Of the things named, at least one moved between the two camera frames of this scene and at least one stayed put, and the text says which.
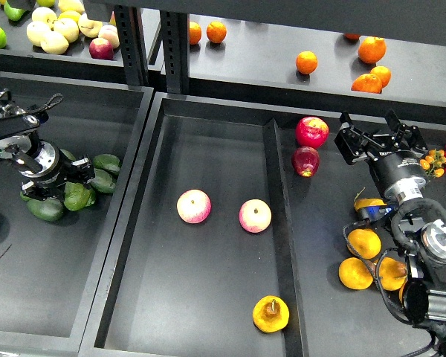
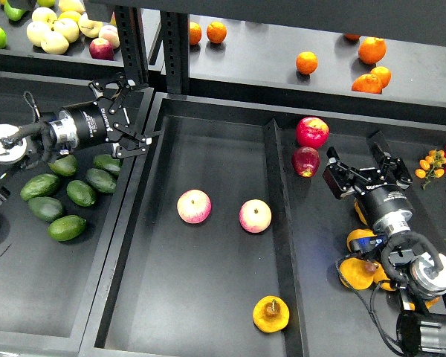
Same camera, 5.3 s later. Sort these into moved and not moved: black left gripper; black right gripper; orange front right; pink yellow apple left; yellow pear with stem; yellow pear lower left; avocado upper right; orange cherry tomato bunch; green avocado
Moved: green avocado; black right gripper; black left gripper
Not moved: orange cherry tomato bunch; avocado upper right; pink yellow apple left; yellow pear with stem; orange front right; yellow pear lower left
